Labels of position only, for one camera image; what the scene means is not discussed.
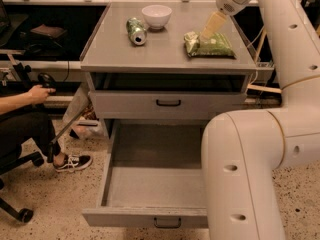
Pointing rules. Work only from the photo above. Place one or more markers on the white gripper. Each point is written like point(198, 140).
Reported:
point(225, 3)

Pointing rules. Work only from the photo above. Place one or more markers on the green jalapeno chip bag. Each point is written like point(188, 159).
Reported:
point(216, 45)

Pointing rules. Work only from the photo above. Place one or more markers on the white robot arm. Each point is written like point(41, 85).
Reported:
point(240, 149)

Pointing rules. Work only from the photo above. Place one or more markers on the grey drawer cabinet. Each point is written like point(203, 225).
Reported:
point(113, 63)

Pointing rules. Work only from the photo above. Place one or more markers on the closed grey upper drawer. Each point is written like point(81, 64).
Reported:
point(142, 104)

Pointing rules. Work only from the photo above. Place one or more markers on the clear plastic bag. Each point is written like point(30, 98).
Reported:
point(81, 117)

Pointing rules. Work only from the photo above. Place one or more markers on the open grey lower drawer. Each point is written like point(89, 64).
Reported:
point(151, 171)

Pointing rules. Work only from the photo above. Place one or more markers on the person's hand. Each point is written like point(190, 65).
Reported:
point(38, 94)

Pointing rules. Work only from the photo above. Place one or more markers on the white ceramic bowl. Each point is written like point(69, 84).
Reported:
point(156, 16)

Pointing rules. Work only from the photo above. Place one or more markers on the green soda can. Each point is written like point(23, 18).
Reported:
point(137, 33)

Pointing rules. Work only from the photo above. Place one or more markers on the brown box on shelf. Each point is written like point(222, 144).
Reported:
point(48, 31)

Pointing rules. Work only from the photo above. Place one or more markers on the black handheld controller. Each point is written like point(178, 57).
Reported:
point(46, 81)

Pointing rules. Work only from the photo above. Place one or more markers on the black white sneaker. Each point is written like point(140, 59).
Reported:
point(70, 163)

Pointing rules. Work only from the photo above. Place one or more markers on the person's leg dark trousers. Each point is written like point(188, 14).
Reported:
point(19, 126)

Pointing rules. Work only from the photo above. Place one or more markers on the black drawer handle upper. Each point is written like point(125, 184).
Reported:
point(167, 103)

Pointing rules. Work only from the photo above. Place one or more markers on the black drawer handle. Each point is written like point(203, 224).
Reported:
point(167, 223)
point(167, 103)

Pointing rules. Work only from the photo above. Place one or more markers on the black drawer handle lower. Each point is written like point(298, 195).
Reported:
point(167, 223)

